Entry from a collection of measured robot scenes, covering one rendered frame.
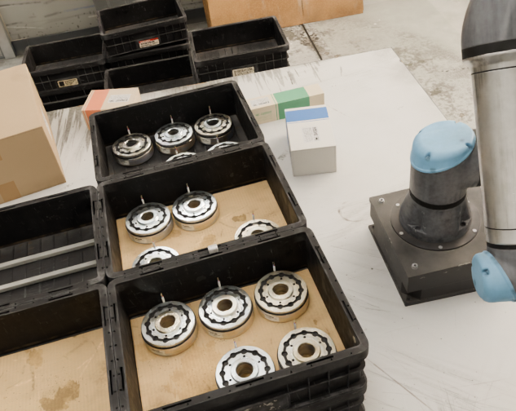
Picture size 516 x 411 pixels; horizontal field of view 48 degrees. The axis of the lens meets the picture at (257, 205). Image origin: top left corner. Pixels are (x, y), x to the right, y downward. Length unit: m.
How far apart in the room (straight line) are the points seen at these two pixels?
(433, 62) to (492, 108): 2.68
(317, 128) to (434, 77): 1.83
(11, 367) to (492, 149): 0.91
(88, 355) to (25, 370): 0.12
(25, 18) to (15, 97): 2.43
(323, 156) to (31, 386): 0.90
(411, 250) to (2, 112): 1.17
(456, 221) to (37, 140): 1.10
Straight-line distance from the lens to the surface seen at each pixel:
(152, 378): 1.09
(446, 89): 3.29
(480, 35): 0.86
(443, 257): 1.26
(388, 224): 1.32
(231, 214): 1.32
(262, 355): 1.04
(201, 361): 1.09
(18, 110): 1.78
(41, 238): 1.42
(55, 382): 1.15
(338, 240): 1.42
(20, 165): 1.73
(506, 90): 0.86
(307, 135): 1.59
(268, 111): 1.80
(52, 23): 4.24
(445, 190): 1.20
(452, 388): 1.20
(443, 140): 1.18
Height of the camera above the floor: 1.73
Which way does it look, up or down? 42 degrees down
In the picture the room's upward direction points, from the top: 8 degrees counter-clockwise
